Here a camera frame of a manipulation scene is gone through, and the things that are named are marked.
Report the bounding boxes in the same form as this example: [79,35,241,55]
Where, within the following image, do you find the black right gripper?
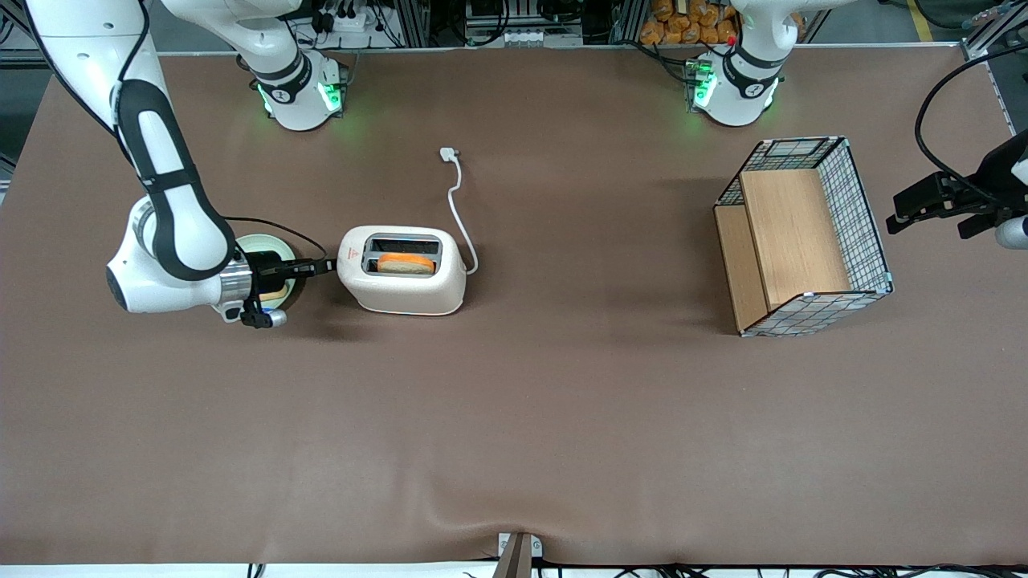
[241,250,337,299]

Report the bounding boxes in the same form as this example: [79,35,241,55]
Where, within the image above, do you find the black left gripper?
[886,128,1028,241]

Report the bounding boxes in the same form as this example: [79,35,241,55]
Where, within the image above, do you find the white two-slot toaster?
[336,225,468,317]

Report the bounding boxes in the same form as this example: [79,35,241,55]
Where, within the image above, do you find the white plate with green rim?
[231,233,308,315]

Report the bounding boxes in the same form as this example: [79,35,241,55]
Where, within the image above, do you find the toast slice with orange crust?
[377,253,438,276]

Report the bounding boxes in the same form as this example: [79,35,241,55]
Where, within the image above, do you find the white power strip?
[315,3,383,35]

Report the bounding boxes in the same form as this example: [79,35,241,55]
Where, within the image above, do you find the brown table cover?
[0,44,1028,568]

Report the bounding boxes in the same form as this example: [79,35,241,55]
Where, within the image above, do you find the bagged orange bread rolls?
[638,0,741,47]

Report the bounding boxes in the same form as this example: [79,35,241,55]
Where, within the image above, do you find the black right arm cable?
[218,214,328,263]

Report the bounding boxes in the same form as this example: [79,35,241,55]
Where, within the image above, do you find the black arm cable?
[914,44,1028,201]
[218,214,328,263]

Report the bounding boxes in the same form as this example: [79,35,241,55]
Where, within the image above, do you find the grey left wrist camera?
[994,215,1028,250]

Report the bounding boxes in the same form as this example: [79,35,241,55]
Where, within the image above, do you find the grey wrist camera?
[239,305,288,330]
[994,215,1028,250]

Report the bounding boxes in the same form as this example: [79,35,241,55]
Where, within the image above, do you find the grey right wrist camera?
[239,305,288,330]

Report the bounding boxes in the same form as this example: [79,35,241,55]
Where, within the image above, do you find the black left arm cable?
[914,44,1028,201]

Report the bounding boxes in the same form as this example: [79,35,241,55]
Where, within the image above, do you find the white toaster power cord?
[439,147,481,277]

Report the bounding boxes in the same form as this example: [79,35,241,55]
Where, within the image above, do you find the aluminium profile frame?
[959,5,1028,134]

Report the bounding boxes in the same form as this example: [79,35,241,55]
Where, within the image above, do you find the wire basket with wooden shelf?
[713,136,895,338]

